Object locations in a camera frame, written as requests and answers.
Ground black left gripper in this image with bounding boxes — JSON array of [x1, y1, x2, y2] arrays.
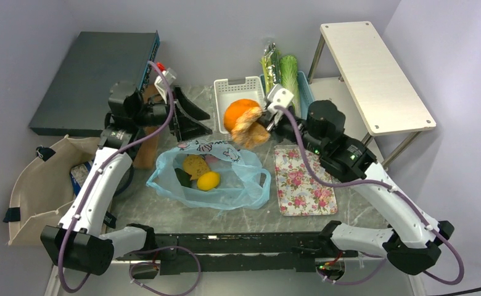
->
[[133, 85, 213, 141]]

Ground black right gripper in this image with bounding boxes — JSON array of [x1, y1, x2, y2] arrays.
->
[[257, 106, 328, 156]]

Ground orange pumpkin slice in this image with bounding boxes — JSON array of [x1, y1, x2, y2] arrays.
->
[[223, 99, 270, 149]]

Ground brown potato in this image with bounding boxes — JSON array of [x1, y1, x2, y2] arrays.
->
[[183, 155, 211, 180]]

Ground green celery stalks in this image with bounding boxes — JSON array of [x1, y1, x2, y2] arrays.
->
[[261, 55, 274, 94]]

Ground green napa cabbage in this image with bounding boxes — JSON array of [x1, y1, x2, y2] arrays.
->
[[279, 55, 301, 116]]

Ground dark green cucumber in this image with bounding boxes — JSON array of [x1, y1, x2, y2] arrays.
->
[[174, 168, 192, 188]]

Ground yellow lemon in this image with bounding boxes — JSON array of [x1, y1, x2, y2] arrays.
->
[[197, 171, 221, 191]]

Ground light blue printed grocery bag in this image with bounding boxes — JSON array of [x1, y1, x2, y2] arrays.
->
[[146, 140, 271, 210]]

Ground green chives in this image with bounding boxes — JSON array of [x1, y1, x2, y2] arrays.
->
[[263, 41, 282, 85]]

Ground blue packaged item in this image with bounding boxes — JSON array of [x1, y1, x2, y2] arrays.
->
[[69, 161, 93, 197]]

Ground beige canvas tote bag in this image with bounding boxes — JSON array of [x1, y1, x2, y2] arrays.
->
[[4, 136, 99, 246]]

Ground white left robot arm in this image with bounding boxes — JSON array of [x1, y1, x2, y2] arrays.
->
[[40, 81, 212, 275]]

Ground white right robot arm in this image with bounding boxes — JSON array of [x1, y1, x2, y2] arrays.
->
[[260, 101, 454, 275]]

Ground blue perforated plastic basket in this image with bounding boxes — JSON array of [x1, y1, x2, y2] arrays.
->
[[259, 70, 317, 119]]

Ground white perforated plastic basket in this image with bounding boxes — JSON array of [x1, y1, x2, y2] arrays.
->
[[213, 76, 265, 135]]

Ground wooden board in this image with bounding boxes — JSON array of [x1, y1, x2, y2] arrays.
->
[[133, 84, 163, 170]]

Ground floral pattern tray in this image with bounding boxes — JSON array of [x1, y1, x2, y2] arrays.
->
[[274, 145, 338, 216]]

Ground white two-tier metal shelf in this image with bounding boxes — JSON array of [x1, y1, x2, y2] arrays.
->
[[307, 21, 437, 168]]

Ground dark grey flat equipment box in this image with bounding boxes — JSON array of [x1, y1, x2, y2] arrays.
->
[[28, 31, 160, 137]]

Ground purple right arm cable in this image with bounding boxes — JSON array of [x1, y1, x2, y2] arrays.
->
[[275, 105, 465, 286]]

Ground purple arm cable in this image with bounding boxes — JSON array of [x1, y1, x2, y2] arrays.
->
[[275, 105, 465, 286], [56, 61, 202, 296]]

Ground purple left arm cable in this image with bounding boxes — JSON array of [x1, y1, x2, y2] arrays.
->
[[56, 61, 202, 296]]

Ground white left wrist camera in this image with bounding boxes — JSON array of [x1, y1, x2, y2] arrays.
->
[[154, 62, 177, 100]]

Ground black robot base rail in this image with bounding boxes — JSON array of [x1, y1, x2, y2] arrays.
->
[[119, 231, 358, 275]]

